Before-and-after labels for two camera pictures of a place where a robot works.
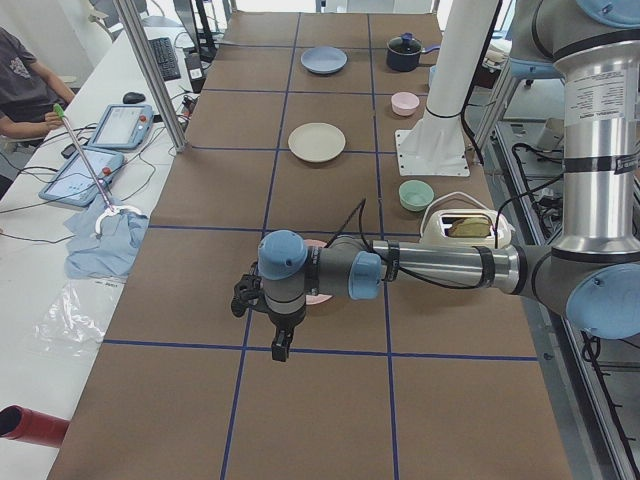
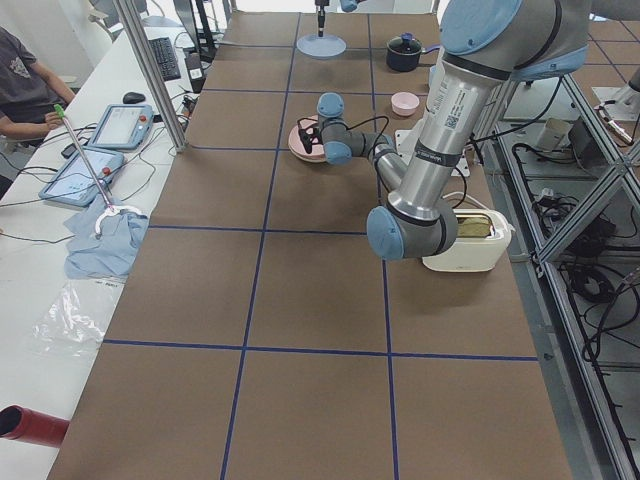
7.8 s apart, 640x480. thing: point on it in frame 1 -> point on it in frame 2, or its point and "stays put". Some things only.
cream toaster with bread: [466, 226] stays put
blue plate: [324, 60] -> [322, 47]
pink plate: [321, 298] -> [306, 140]
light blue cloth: [109, 254] stays put
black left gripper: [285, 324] -> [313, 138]
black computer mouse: [133, 98] stays put
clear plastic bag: [76, 319] stays put
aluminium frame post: [136, 27] stays put
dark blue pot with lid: [404, 52] stays put
